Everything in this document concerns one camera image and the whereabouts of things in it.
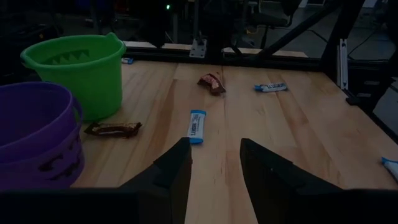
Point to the black office chair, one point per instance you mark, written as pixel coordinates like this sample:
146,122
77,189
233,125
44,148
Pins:
270,17

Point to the brown candy bar wrapper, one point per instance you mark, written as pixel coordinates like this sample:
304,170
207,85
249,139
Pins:
113,129
213,84

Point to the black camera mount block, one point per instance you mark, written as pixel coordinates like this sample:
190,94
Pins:
353,100

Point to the green halloween bucket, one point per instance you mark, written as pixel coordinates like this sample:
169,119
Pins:
93,84

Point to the black table end rail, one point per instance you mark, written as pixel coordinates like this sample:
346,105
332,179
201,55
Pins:
248,60

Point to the white slotted rail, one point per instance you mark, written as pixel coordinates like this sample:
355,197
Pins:
343,65

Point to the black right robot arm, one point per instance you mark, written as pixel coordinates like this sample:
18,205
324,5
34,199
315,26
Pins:
217,28

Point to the white blue Hershey's candy bar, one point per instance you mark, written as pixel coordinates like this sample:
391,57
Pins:
270,87
196,126
391,168
127,60

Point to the white metal bracket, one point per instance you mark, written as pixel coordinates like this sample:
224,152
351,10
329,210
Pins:
198,48

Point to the black diagonal frame strut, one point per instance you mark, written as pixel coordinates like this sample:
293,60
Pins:
298,29

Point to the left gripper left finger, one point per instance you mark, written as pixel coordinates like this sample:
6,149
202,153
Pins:
168,180

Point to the black table side rail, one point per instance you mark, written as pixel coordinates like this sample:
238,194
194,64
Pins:
373,115

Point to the purple halloween face bucket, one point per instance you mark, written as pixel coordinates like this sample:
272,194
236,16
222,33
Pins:
31,124

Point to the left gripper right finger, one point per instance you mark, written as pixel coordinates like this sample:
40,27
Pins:
267,186

